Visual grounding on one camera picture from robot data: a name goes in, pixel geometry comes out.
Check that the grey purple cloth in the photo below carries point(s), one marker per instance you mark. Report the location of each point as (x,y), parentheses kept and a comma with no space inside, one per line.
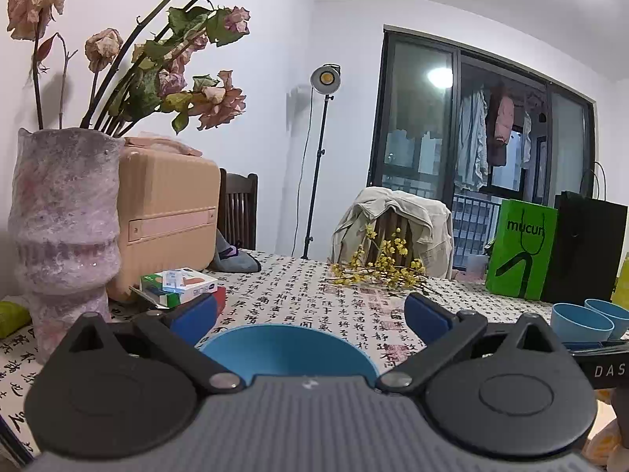
(236,261)

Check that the folded pink cloth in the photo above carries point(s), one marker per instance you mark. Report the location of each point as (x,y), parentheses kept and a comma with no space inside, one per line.
(157,141)

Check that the beige jacket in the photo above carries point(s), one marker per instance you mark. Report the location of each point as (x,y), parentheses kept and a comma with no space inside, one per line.
(417,206)

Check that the black framed glass door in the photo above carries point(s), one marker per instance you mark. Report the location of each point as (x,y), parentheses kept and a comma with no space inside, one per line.
(417,108)

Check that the pink grey vase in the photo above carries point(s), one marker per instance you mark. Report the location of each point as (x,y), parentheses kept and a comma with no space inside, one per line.
(64,231)

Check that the light blue hanging garment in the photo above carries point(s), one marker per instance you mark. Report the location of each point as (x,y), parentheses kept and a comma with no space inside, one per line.
(471,137)

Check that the pale peach cloth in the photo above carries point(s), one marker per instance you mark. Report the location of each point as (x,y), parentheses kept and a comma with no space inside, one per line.
(609,445)

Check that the blue bowl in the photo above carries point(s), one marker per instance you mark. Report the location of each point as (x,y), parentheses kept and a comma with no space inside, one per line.
(285,354)
(580,327)
(620,324)

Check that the black paper bag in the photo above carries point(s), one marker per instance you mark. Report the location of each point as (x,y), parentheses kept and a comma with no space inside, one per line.
(585,246)

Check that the pink hanging garment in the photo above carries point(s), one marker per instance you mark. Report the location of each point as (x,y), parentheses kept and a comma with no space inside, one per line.
(502,128)

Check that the red box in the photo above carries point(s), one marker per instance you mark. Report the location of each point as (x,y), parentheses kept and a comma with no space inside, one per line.
(221,300)

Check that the white hanging garment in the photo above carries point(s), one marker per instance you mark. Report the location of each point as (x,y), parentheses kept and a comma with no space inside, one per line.
(527,132)

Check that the white green medicine box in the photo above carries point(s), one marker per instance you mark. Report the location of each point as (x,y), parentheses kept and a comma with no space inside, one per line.
(150,285)

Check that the dark wooden chair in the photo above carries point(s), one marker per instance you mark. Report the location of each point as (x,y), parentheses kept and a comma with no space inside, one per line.
(393,221)
(245,206)

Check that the dried pink roses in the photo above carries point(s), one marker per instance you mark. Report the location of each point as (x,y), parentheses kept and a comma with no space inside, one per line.
(218,103)

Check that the yellow green cloth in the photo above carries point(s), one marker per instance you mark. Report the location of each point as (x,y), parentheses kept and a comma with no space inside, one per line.
(12,319)

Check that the yellow blossom branches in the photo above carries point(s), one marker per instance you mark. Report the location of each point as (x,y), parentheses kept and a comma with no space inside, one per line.
(388,248)

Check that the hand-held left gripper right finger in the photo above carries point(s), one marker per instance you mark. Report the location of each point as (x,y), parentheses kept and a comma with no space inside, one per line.
(427,314)

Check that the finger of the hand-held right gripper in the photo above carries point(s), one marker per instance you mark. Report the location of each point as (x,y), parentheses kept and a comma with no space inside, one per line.
(599,346)

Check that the studio light on stand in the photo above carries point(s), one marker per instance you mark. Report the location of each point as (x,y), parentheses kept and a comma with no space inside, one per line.
(325,77)

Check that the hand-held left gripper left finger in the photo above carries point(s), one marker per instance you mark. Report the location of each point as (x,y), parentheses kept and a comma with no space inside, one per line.
(194,312)

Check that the yellow green snack box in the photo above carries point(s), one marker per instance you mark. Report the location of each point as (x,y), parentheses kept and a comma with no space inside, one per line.
(623,280)

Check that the green paper bag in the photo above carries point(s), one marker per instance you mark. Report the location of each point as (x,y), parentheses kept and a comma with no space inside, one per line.
(545,255)

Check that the white blue medicine box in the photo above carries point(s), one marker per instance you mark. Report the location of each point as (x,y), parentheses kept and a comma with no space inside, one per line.
(191,280)

